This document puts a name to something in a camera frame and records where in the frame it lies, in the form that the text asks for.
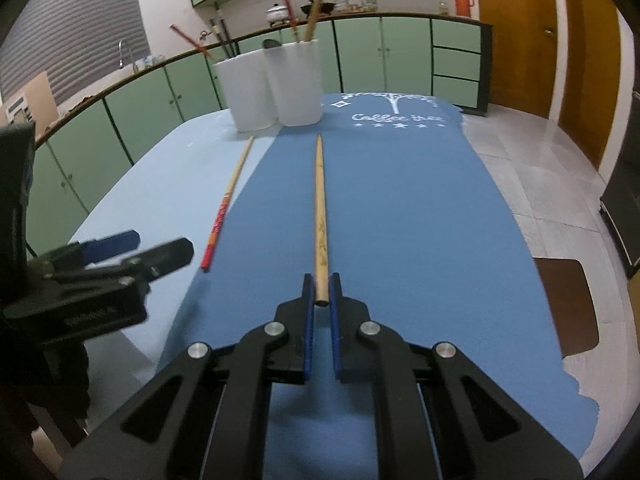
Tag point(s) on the bamboo chopstick in right cup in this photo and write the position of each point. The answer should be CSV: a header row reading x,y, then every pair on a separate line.
x,y
312,20

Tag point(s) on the green kitchen base cabinets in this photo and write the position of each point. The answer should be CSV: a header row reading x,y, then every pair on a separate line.
x,y
84,153

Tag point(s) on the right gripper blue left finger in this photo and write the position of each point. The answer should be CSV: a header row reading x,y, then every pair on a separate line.
x,y
308,295

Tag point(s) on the brown wooden stool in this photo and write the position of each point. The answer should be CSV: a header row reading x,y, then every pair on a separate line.
x,y
570,303

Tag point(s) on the red chopstick in right cup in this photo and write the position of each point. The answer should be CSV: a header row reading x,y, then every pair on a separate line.
x,y
292,19

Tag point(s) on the black oven rack appliance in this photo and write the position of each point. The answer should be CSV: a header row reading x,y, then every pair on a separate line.
x,y
619,204

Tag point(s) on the white utensil holder cup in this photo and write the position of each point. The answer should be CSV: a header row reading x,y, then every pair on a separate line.
x,y
294,74
246,89

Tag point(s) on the red-ended bamboo chopstick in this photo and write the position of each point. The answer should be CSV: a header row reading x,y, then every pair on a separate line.
x,y
214,234

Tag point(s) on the grey window blind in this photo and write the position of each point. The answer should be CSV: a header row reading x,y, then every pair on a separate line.
x,y
74,41

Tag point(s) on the orange thermos flask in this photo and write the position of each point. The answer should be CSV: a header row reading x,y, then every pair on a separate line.
x,y
464,8

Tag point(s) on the brown wooden door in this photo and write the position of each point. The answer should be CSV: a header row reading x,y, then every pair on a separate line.
x,y
593,75
524,50

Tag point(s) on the red chopstick in cup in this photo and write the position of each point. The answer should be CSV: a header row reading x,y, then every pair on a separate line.
x,y
292,19
191,41

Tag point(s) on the dark blue table mat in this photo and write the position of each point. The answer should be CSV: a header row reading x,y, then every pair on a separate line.
x,y
417,230

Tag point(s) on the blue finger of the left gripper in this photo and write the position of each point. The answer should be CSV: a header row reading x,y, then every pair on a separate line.
x,y
160,260
95,251

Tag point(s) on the black chopstick in holder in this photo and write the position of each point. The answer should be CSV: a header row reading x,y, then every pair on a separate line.
x,y
221,32

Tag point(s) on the plain-ended bamboo chopstick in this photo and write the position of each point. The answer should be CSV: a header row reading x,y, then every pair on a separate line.
x,y
321,254

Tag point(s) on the red chopstick in left cup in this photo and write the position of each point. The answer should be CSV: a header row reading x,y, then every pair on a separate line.
x,y
191,41

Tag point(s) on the cardboard box with label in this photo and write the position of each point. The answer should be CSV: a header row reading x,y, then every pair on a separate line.
x,y
34,102

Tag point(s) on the black spoon in holder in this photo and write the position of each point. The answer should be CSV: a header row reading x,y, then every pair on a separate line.
x,y
270,43

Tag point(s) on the white utensil holder left cup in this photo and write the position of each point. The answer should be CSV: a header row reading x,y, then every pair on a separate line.
x,y
246,89

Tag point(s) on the white cooking pot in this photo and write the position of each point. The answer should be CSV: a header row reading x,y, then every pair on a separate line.
x,y
277,14

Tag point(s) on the white utensil holder right cup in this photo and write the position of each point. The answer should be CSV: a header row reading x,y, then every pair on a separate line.
x,y
294,74

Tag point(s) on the chrome sink faucet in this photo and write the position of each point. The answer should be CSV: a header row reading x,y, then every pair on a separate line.
x,y
126,56

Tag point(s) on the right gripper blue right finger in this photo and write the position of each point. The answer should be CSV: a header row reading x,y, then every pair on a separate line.
x,y
335,294

